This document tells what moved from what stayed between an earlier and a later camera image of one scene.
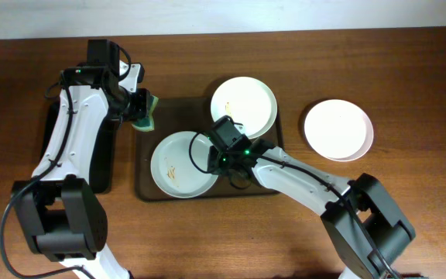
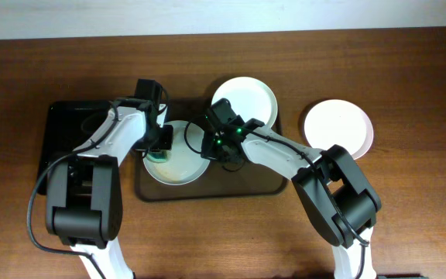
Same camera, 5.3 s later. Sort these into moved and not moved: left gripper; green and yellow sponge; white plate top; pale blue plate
Moved: green and yellow sponge; left gripper; pale blue plate
Not moved: white plate top
